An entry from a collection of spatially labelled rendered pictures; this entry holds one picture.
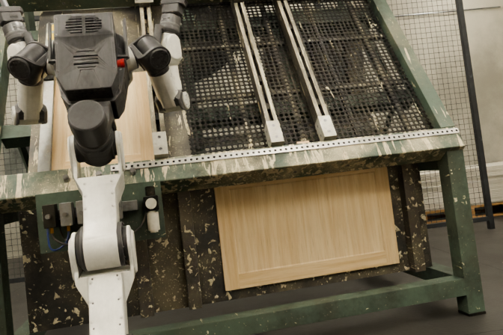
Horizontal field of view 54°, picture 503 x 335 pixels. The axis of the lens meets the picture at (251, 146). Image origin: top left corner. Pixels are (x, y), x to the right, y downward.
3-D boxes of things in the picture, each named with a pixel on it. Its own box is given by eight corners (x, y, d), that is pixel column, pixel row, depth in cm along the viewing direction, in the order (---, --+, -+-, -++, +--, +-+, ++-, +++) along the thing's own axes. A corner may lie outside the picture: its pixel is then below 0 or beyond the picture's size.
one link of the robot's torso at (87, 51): (139, 81, 161) (132, 0, 177) (30, 90, 155) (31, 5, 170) (146, 126, 188) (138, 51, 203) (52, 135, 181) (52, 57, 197)
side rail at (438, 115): (432, 140, 249) (441, 127, 240) (362, 3, 311) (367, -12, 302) (446, 139, 250) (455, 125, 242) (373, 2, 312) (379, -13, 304)
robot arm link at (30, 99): (49, 132, 200) (51, 86, 188) (14, 134, 194) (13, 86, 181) (45, 117, 208) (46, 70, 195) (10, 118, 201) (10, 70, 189)
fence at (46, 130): (40, 177, 209) (37, 173, 206) (48, 29, 263) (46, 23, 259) (52, 176, 210) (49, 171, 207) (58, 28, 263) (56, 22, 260)
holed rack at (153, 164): (111, 172, 208) (110, 171, 208) (110, 166, 210) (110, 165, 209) (459, 133, 239) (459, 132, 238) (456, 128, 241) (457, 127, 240)
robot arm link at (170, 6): (181, -5, 209) (177, 21, 207) (191, 5, 218) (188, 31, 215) (156, -3, 214) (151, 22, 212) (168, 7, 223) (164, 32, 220)
